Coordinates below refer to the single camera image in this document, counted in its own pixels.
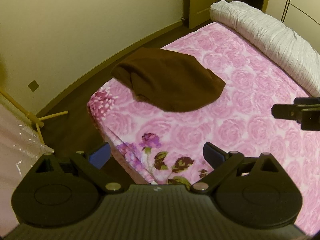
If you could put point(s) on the brown knit sweater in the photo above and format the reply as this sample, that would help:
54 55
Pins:
171 81

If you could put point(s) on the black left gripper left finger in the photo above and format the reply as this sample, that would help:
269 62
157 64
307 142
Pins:
90 164

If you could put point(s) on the white rolled quilt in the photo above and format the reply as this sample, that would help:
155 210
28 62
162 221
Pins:
292 53

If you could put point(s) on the grey wall socket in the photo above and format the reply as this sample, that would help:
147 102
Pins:
33 85

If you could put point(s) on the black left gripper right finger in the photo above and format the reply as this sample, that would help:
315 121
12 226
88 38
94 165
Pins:
223 164

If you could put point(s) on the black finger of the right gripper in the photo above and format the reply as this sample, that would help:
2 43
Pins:
305 111

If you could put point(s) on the wooden rack stand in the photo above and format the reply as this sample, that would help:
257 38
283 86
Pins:
38 122

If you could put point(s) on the cream wardrobe with drawers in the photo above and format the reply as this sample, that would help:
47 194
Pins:
301 16

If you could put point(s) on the pink floral bed blanket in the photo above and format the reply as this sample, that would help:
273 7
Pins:
157 147

